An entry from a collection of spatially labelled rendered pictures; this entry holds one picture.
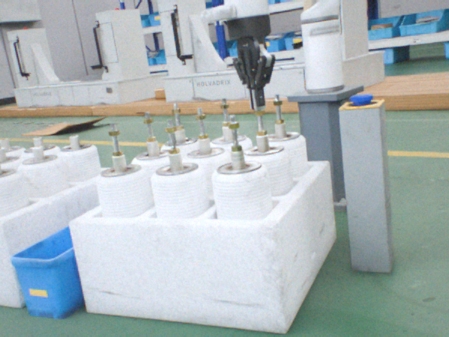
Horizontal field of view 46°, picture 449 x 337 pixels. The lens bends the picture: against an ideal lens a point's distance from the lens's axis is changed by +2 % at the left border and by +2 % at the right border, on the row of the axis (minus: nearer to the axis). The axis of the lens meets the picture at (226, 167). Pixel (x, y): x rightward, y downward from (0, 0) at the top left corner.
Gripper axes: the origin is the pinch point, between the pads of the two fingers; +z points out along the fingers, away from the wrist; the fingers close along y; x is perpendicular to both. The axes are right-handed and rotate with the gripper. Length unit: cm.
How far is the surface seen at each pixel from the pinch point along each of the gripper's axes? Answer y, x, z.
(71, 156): 42, 30, 11
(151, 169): 13.1, 18.3, 11.6
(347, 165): -8.1, -12.7, 13.9
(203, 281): -9.2, 18.3, 26.8
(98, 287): 6.6, 33.0, 29.4
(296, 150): 3.2, -9.0, 12.1
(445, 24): 323, -377, 5
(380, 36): 362, -329, 8
